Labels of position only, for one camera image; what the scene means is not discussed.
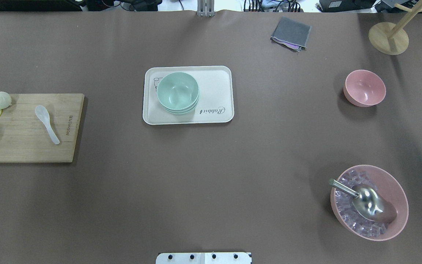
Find white plastic spoon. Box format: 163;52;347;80
35;105;60;145

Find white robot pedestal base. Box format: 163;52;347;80
155;252;252;264

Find white steamed bun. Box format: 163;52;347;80
0;91;12;110

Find metal ice scoop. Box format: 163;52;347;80
329;179;397;223

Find bamboo cutting board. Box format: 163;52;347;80
0;93;84;163

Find large pink bowl with ice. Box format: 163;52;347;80
330;164;409;241

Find stacked green bowls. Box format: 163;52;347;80
157;72;200;114

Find cream rabbit tray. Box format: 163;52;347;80
142;66;234;125

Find aluminium frame post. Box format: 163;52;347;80
197;0;215;17

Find wooden mug tree stand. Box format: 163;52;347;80
368;0;422;55

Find small pink bowl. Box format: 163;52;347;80
343;70;386;107

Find grey folded cloth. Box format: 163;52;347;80
271;17;312;52

